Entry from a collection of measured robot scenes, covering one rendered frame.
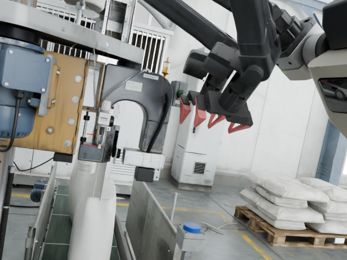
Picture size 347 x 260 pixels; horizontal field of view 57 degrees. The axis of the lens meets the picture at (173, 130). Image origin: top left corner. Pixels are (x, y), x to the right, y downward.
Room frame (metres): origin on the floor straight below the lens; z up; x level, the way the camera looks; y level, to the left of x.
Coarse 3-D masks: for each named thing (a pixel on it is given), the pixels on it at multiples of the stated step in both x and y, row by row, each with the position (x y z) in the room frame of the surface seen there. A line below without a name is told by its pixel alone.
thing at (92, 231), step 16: (96, 176) 1.52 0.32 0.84; (80, 192) 1.43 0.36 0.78; (96, 192) 1.33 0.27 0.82; (112, 192) 1.39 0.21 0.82; (80, 208) 1.32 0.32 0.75; (96, 208) 1.29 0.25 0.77; (112, 208) 1.30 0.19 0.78; (80, 224) 1.29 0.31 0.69; (96, 224) 1.28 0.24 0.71; (112, 224) 1.31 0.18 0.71; (80, 240) 1.27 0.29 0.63; (96, 240) 1.28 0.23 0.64; (112, 240) 1.33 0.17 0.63; (80, 256) 1.27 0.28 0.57; (96, 256) 1.28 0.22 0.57
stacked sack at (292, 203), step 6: (252, 186) 3.91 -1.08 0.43; (258, 186) 3.76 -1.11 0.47; (258, 192) 3.73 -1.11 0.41; (264, 192) 3.59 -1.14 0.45; (270, 198) 3.44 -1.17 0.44; (276, 198) 3.38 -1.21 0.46; (282, 198) 3.39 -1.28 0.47; (276, 204) 3.36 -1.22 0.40; (282, 204) 3.37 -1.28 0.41; (288, 204) 3.36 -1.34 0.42; (294, 204) 3.39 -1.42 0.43; (300, 204) 3.41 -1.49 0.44; (306, 204) 3.44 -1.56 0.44
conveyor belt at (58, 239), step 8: (64, 192) 2.56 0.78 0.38; (56, 200) 2.35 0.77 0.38; (64, 200) 2.38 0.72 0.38; (56, 208) 2.20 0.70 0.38; (64, 208) 2.22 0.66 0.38; (56, 216) 2.07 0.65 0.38; (64, 216) 2.09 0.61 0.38; (56, 224) 1.94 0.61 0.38; (64, 224) 1.96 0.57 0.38; (48, 232) 1.82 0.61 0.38; (56, 232) 1.84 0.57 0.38; (64, 232) 1.86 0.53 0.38; (48, 240) 1.72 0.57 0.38; (56, 240) 1.74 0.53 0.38; (64, 240) 1.75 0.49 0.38; (48, 248) 1.64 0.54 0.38; (56, 248) 1.65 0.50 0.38; (64, 248) 1.67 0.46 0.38; (112, 248) 1.77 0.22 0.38; (48, 256) 1.56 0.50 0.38; (56, 256) 1.57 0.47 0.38; (64, 256) 1.59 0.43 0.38; (112, 256) 1.68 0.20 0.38
